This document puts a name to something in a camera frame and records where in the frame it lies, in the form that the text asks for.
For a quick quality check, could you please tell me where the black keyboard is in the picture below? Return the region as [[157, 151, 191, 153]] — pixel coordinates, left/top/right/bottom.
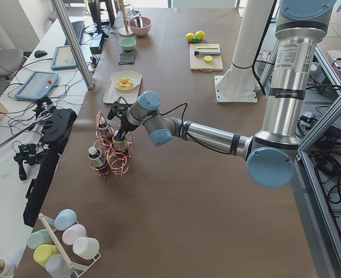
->
[[71, 21, 85, 44]]

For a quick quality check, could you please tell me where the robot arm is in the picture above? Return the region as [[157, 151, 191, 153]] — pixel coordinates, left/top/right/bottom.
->
[[108, 1, 335, 188]]

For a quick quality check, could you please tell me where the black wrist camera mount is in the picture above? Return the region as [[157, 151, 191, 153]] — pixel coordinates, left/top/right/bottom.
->
[[107, 101, 130, 120]]

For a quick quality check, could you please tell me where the blue teach pendant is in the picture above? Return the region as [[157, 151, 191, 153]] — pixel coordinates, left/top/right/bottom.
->
[[14, 71, 59, 101], [50, 46, 77, 70]]

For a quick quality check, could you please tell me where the grey folded cloth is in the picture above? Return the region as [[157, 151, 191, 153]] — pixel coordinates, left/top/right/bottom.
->
[[118, 52, 136, 65]]

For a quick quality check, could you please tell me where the pink ice bowl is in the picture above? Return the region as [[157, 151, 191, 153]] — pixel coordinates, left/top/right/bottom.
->
[[129, 16, 152, 36]]

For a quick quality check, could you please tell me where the round wooden stand base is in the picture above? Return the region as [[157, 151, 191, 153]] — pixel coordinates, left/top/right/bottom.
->
[[118, 27, 134, 37]]

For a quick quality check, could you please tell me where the mint green bowl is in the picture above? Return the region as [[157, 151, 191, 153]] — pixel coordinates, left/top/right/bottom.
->
[[119, 37, 137, 51]]

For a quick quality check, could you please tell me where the wooden cutting board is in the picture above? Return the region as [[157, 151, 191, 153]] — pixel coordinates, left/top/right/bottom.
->
[[189, 43, 223, 71]]

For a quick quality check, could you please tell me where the yellow cup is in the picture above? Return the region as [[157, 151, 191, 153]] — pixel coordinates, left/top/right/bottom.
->
[[33, 244, 60, 267]]

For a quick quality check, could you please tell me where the braided ring donut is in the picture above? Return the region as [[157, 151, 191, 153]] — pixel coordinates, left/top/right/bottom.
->
[[117, 78, 133, 90]]

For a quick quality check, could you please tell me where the blue teach pendant far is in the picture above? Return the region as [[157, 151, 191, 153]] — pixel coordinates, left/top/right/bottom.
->
[[50, 46, 77, 70]]

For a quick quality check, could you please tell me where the cream rectangular serving tray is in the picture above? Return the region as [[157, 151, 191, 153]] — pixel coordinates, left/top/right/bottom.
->
[[103, 72, 142, 104]]

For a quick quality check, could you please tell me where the grey blue cup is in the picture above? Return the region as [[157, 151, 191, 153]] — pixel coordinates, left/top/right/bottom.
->
[[45, 254, 72, 278]]

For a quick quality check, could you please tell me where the yellow lemon lower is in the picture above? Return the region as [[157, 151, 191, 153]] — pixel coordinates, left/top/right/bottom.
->
[[186, 32, 195, 42]]

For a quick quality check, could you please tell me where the copper wire bottle rack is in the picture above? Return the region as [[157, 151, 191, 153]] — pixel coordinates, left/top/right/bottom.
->
[[90, 111, 133, 177]]

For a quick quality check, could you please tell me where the steel muddler black tip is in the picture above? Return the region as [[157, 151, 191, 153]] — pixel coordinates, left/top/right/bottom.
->
[[194, 50, 221, 56]]

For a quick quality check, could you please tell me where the green cup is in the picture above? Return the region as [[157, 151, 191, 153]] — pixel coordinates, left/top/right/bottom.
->
[[27, 229, 53, 250]]

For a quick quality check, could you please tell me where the green lime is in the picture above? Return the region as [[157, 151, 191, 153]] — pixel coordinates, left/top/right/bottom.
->
[[192, 36, 201, 43]]

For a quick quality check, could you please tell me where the blue teach pendant near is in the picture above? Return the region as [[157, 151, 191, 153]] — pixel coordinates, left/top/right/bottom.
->
[[14, 71, 59, 101]]

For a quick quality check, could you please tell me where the yellow lemon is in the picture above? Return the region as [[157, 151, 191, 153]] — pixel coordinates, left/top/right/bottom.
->
[[186, 32, 195, 42], [195, 30, 206, 40]]

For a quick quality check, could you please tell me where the light blue cup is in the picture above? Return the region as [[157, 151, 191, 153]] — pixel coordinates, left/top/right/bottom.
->
[[55, 208, 77, 231]]

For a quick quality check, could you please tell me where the tea bottle front rack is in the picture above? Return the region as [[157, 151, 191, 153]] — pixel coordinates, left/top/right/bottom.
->
[[88, 147, 110, 175]]

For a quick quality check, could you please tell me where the tea bottle white cap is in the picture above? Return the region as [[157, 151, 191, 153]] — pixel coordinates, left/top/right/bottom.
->
[[113, 140, 128, 153]]

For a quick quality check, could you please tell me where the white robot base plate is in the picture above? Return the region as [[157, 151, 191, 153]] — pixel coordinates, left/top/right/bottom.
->
[[213, 75, 257, 103]]

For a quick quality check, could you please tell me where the yellow lemon upper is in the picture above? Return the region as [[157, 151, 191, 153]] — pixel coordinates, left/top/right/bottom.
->
[[195, 30, 206, 40]]

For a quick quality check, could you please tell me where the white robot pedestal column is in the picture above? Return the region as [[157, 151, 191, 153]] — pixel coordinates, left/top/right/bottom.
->
[[231, 0, 277, 70]]

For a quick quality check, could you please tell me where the round cream plate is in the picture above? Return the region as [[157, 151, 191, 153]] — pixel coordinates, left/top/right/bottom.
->
[[113, 70, 142, 91]]

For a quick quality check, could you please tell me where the black computer mouse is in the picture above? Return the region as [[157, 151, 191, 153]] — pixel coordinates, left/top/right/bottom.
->
[[34, 50, 48, 58]]

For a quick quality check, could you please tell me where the aluminium frame post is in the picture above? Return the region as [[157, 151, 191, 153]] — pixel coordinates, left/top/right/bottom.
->
[[51, 0, 95, 89]]

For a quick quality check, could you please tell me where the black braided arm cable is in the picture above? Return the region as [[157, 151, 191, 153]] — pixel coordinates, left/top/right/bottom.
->
[[117, 97, 188, 119]]

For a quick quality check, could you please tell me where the half lemon slice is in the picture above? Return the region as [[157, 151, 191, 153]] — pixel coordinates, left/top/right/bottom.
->
[[204, 55, 213, 64]]

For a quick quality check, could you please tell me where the pink cup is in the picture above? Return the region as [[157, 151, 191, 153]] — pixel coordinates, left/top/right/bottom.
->
[[62, 224, 86, 245]]

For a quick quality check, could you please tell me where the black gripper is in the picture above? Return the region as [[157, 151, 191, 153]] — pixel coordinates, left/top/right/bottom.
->
[[113, 108, 137, 142]]

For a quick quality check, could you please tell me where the tea bottle back left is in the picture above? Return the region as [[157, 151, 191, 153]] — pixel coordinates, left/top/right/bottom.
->
[[98, 118, 113, 140]]

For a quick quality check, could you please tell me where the white wire cup rack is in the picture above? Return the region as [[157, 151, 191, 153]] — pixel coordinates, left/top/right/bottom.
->
[[38, 213, 101, 277]]

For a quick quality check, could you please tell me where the white cup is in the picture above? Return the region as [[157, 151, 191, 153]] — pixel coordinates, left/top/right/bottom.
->
[[72, 237, 100, 259]]

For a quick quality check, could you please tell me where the yellow plastic knife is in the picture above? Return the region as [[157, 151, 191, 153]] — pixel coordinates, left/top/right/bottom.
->
[[197, 46, 218, 49]]

